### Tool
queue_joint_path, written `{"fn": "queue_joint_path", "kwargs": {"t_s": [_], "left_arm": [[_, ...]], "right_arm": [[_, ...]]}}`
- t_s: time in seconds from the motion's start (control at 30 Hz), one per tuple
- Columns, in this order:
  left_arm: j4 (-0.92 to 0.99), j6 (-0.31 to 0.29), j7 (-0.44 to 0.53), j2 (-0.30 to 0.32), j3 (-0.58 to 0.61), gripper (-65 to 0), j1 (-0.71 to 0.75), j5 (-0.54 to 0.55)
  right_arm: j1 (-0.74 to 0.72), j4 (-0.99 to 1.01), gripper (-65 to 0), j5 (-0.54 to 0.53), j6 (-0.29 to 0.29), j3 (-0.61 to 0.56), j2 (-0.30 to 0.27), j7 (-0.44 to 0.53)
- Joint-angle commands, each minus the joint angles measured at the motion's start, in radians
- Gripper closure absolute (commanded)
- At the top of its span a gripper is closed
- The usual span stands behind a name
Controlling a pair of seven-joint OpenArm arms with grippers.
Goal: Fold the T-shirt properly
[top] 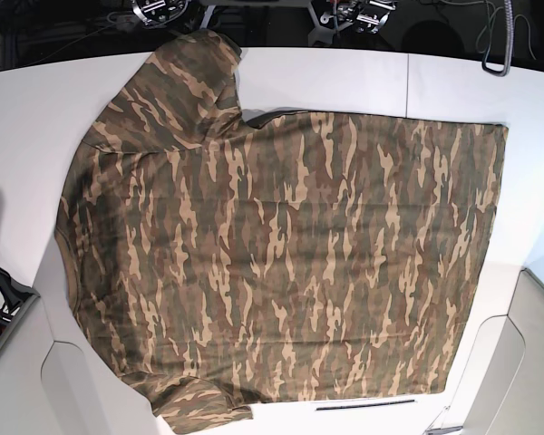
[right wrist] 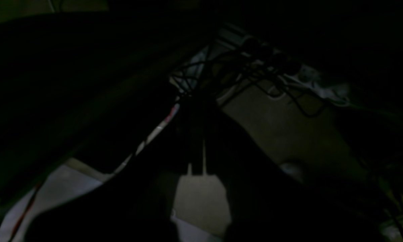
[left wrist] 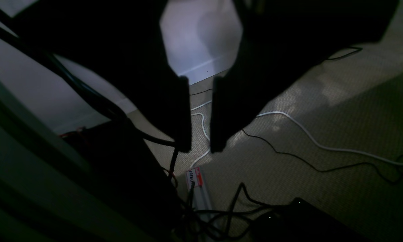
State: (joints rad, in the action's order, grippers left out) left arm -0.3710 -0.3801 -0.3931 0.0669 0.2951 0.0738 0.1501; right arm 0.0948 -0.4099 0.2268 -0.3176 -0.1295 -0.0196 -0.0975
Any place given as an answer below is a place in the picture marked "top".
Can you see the camouflage T-shirt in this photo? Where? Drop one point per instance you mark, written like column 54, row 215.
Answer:
column 213, row 264

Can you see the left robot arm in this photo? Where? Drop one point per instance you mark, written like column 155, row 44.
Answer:
column 363, row 16

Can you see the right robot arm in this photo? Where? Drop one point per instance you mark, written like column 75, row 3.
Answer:
column 151, row 12

